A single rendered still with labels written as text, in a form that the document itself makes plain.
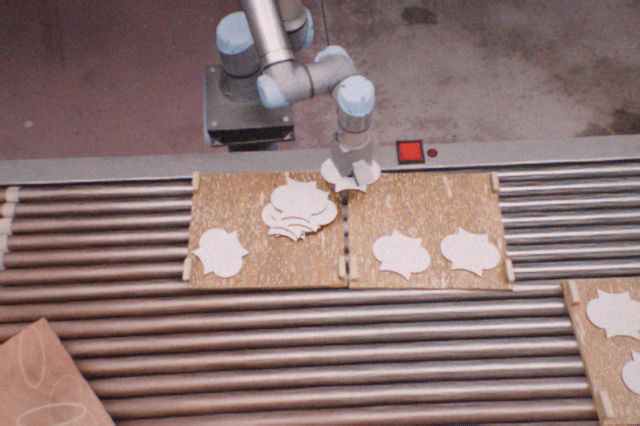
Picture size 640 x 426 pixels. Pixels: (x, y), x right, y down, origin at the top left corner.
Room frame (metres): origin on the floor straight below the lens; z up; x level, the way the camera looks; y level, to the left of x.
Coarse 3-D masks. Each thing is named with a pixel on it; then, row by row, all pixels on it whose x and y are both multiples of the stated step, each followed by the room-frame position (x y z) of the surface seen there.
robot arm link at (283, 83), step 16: (256, 0) 1.07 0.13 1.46; (272, 0) 1.08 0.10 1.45; (256, 16) 1.05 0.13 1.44; (272, 16) 1.05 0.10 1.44; (256, 32) 1.02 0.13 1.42; (272, 32) 1.02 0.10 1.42; (256, 48) 1.01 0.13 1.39; (272, 48) 0.99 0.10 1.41; (288, 48) 1.00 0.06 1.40; (272, 64) 0.96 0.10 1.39; (288, 64) 0.96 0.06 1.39; (272, 80) 0.93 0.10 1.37; (288, 80) 0.93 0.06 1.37; (304, 80) 0.94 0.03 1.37; (272, 96) 0.90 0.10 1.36; (288, 96) 0.91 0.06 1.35; (304, 96) 0.92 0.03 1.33
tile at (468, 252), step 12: (444, 240) 0.77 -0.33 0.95; (456, 240) 0.77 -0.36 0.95; (468, 240) 0.77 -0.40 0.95; (480, 240) 0.77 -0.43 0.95; (444, 252) 0.73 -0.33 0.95; (456, 252) 0.73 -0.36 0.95; (468, 252) 0.73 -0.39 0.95; (480, 252) 0.73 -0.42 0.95; (492, 252) 0.73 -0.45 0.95; (456, 264) 0.70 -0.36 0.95; (468, 264) 0.70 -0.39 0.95; (480, 264) 0.70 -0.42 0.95; (492, 264) 0.70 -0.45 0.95; (480, 276) 0.67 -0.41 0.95
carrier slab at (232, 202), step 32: (224, 192) 0.92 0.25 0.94; (256, 192) 0.92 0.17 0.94; (192, 224) 0.82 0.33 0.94; (224, 224) 0.82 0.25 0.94; (256, 224) 0.82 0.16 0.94; (192, 256) 0.73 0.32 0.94; (256, 256) 0.73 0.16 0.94; (288, 256) 0.73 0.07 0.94; (320, 256) 0.73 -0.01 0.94; (192, 288) 0.64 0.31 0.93; (224, 288) 0.64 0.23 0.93; (256, 288) 0.64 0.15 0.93
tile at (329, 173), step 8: (328, 160) 0.93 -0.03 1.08; (328, 168) 0.90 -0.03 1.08; (376, 168) 0.90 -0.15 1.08; (328, 176) 0.88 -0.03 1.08; (336, 176) 0.88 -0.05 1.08; (376, 176) 0.88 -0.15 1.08; (336, 184) 0.85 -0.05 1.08; (344, 184) 0.85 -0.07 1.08; (352, 184) 0.85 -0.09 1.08; (368, 184) 0.85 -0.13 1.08; (336, 192) 0.83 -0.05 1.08
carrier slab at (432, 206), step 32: (384, 192) 0.92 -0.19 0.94; (416, 192) 0.92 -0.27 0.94; (448, 192) 0.92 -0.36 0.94; (480, 192) 0.92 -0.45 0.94; (352, 224) 0.82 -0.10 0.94; (384, 224) 0.82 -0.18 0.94; (416, 224) 0.82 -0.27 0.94; (448, 224) 0.82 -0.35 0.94; (480, 224) 0.82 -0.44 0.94; (352, 256) 0.73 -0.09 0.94; (352, 288) 0.64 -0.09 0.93; (384, 288) 0.64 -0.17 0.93; (416, 288) 0.64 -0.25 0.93; (448, 288) 0.64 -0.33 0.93; (480, 288) 0.64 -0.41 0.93; (512, 288) 0.64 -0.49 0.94
